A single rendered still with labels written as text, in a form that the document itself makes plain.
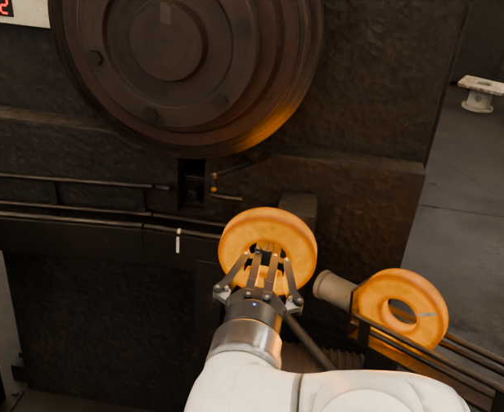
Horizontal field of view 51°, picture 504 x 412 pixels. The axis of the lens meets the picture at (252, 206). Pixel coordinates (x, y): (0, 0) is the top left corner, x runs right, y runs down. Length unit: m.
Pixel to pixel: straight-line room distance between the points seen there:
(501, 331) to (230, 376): 1.73
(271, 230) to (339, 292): 0.27
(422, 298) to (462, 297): 1.38
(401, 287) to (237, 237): 0.30
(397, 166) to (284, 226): 0.39
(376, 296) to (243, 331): 0.39
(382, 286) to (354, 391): 0.47
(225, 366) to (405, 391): 0.19
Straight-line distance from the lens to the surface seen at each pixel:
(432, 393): 0.55
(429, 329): 0.97
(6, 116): 1.26
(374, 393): 0.51
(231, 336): 0.64
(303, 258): 0.83
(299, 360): 1.10
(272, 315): 0.68
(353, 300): 1.00
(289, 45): 0.89
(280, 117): 0.95
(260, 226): 0.80
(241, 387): 0.57
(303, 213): 1.03
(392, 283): 0.95
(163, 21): 0.85
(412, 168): 1.12
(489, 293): 2.40
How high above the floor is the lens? 1.32
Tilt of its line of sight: 30 degrees down
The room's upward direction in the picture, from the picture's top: 5 degrees clockwise
